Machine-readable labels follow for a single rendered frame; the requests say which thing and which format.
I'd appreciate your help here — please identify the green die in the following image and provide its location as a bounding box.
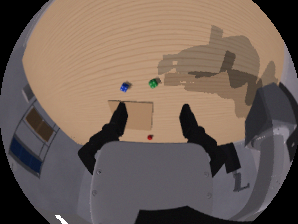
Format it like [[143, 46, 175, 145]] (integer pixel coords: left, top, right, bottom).
[[149, 78, 158, 89]]

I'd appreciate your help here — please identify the tan square mat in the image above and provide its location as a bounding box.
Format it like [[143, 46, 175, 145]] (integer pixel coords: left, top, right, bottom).
[[108, 100, 153, 131]]

